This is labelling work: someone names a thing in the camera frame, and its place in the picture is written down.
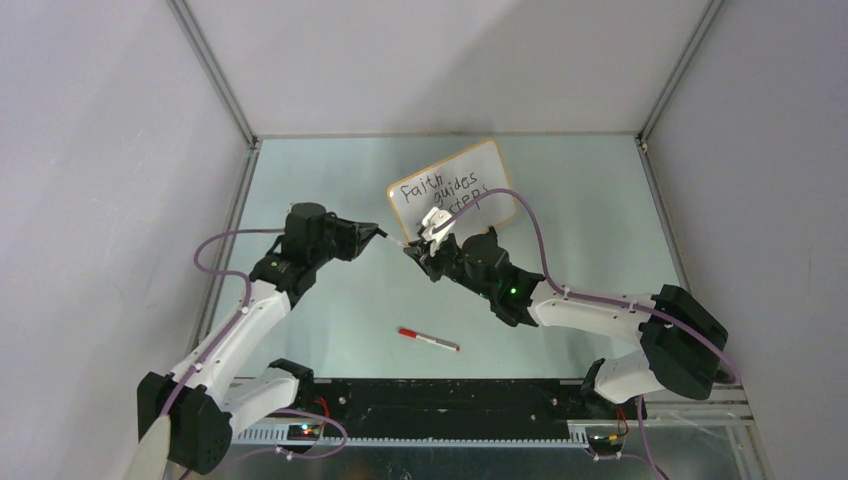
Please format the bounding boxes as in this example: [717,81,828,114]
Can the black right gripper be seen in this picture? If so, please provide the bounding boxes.
[406,234,494,300]

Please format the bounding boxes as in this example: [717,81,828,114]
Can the white whiteboard yellow frame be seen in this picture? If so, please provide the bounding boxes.
[387,139,519,243]

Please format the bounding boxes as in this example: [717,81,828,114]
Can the black whiteboard marker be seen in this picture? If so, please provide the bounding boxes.
[385,235,408,248]

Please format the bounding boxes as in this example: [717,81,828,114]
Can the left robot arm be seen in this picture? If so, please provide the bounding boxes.
[125,202,383,479]

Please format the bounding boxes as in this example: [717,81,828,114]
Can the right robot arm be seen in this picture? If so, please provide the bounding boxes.
[403,231,728,418]

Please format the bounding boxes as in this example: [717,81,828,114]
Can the red whiteboard marker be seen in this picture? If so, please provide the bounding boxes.
[398,328,461,352]

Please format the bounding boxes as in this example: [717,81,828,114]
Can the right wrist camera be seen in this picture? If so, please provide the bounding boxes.
[418,207,455,257]

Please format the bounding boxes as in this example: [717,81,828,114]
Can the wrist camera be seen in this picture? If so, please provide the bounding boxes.
[291,202,327,219]
[418,207,455,257]

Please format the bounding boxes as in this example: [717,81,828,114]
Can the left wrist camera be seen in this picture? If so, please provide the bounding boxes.
[291,202,327,219]

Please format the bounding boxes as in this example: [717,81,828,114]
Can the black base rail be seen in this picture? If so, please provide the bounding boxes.
[254,378,647,442]

